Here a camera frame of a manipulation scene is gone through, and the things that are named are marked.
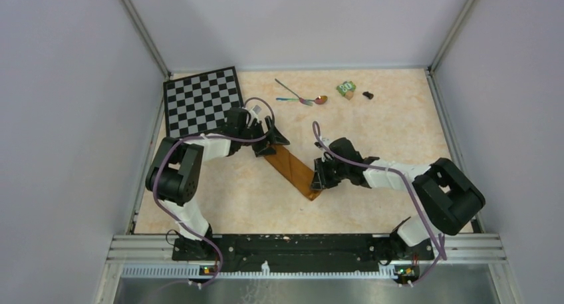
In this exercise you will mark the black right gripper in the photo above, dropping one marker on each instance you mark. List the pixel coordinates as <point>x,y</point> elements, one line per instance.
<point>320,180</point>

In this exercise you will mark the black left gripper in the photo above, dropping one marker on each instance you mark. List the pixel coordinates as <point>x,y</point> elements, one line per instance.
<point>274,138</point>

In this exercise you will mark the brown cloth napkin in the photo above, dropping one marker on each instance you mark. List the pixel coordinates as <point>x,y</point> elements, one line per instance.
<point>297,173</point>

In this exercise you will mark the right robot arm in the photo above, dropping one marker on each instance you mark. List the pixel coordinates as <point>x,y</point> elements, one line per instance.
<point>444,198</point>

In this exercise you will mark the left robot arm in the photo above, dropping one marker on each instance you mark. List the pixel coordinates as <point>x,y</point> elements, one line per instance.
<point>175,173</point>

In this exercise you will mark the iridescent metal fork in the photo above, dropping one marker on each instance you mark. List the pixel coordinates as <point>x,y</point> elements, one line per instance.
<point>291,90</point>

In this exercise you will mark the iridescent metal spoon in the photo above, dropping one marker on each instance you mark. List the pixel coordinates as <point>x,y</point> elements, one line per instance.
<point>318,100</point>

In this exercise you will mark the black white checkerboard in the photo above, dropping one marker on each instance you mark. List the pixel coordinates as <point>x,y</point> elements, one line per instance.
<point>197,104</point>

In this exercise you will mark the green numbered wooden block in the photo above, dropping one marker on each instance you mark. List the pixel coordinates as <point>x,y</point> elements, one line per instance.
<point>346,89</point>

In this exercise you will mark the small black object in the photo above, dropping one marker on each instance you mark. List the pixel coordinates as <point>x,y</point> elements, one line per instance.
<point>368,95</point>

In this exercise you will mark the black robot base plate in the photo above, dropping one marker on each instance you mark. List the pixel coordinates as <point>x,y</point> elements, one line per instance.
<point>300,253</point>

